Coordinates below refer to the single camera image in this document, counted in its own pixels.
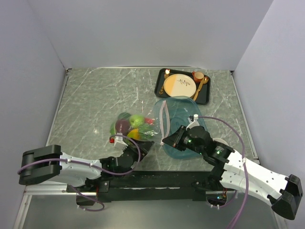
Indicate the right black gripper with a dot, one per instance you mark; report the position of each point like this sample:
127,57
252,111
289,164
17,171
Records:
175,139

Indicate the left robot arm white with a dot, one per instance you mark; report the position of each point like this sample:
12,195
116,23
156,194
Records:
49,163

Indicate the green apple toy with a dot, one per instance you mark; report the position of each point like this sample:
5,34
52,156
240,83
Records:
136,120

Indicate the red chili toy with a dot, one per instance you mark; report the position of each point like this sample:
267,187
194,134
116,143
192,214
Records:
149,121

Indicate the clear zip top bag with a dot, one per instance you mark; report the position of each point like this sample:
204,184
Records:
139,127

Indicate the green bell pepper toy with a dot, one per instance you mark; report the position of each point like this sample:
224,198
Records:
147,133

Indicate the red apple toy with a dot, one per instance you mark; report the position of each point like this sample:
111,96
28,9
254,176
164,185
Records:
122,126

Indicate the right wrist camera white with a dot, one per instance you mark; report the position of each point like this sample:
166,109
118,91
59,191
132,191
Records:
193,121

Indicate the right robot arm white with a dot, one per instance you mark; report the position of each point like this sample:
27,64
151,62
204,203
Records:
231,170

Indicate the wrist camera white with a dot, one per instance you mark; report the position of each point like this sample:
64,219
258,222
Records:
193,121
118,142

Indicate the gold spoon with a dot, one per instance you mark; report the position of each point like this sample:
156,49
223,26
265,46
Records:
205,80

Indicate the gold fork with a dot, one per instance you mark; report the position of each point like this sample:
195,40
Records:
166,74

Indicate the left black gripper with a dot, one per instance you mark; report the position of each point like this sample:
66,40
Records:
145,146

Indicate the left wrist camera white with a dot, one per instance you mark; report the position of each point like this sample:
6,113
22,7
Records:
118,142

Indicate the white bowl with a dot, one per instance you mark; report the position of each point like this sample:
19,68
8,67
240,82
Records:
220,141

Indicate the cream orange plate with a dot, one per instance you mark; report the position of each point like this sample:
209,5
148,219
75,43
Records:
180,85

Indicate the orange small cup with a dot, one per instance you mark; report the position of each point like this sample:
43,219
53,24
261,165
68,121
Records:
197,76

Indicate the black serving tray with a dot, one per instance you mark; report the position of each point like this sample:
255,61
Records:
203,96

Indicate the yellow green mango toy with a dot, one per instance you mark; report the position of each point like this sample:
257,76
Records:
134,134

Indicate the green lime toy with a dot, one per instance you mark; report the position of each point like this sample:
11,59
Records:
124,116

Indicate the black base frame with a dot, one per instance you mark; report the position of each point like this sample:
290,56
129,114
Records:
153,185

